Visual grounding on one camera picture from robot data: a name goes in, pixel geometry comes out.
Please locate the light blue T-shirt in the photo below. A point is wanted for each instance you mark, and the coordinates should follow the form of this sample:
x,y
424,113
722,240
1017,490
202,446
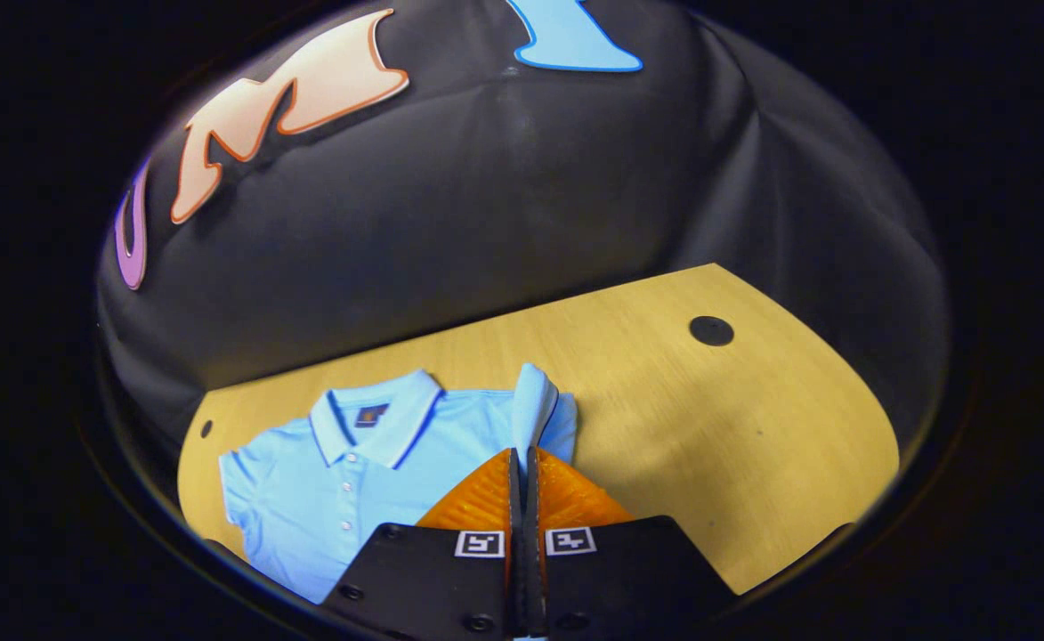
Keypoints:
x,y
326,481

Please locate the black backdrop cloth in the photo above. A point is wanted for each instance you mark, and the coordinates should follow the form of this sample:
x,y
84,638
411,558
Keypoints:
x,y
504,196

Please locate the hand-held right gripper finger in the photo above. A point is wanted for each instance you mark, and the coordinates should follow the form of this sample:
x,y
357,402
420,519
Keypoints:
x,y
515,588
535,588

